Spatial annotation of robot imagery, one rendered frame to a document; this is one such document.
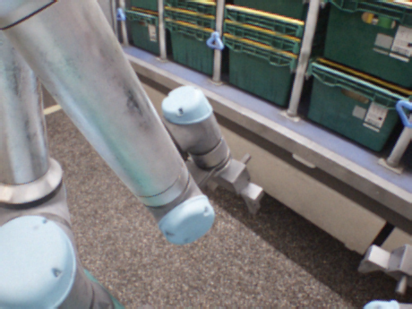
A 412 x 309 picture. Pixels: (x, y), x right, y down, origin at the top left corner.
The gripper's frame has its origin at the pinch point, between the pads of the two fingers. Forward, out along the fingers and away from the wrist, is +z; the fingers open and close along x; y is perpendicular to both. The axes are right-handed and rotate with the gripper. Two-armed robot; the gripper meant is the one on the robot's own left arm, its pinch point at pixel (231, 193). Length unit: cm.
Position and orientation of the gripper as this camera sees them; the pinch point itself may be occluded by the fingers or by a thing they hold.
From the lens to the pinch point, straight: 69.3
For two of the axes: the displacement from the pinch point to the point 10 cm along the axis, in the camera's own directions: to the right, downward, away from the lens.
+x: -7.1, -3.5, 6.1
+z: 3.3, 6.0, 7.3
